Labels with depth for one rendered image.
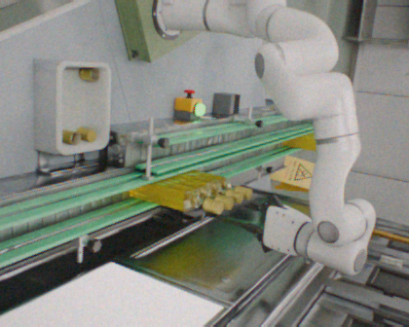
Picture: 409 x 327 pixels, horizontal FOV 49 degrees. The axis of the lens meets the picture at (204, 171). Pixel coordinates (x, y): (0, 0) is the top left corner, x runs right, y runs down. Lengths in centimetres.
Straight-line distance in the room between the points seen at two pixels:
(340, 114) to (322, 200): 17
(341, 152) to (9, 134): 74
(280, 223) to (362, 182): 619
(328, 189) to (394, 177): 624
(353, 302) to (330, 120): 49
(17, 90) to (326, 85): 69
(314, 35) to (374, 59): 604
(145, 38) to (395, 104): 588
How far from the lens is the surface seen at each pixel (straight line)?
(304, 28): 101
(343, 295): 118
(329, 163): 88
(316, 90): 86
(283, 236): 103
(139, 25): 132
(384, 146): 704
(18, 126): 115
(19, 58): 114
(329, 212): 87
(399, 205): 717
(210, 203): 114
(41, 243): 100
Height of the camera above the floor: 166
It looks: 29 degrees down
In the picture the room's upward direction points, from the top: 103 degrees clockwise
